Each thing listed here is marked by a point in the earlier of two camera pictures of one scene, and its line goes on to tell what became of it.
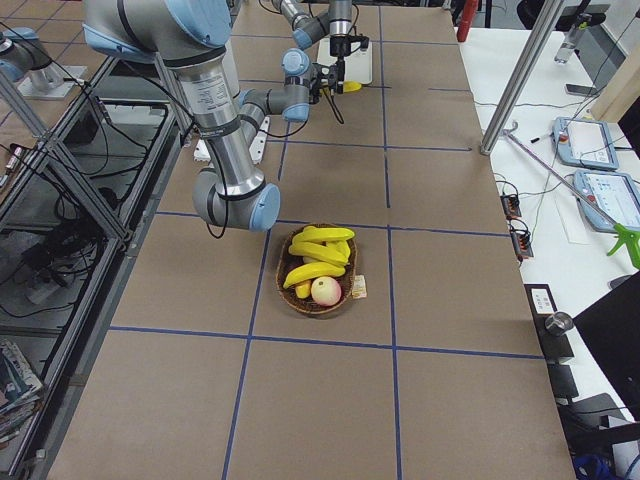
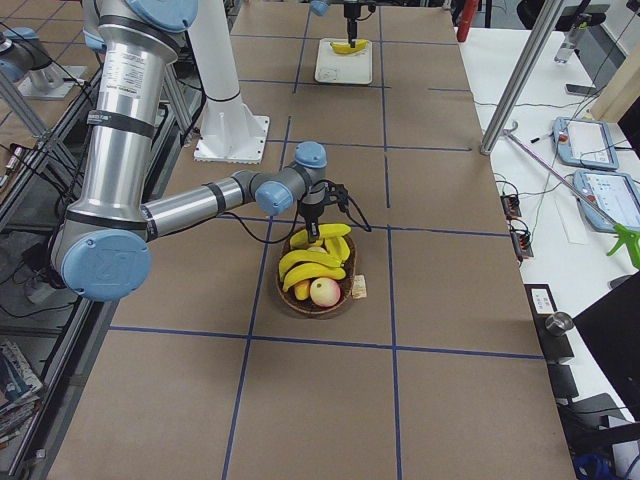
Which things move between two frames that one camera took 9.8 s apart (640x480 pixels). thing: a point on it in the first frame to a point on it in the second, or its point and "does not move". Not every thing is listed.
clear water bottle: (572, 39) does not move
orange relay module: (511, 204) does not move
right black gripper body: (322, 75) to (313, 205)
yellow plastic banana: (349, 86) to (359, 46)
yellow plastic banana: (317, 235) does not move
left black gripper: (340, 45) to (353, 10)
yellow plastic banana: (320, 269) does not move
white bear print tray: (358, 65) does not move
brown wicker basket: (286, 259) does not move
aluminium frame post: (522, 74) does not move
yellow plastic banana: (335, 252) to (297, 256)
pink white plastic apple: (326, 291) does not move
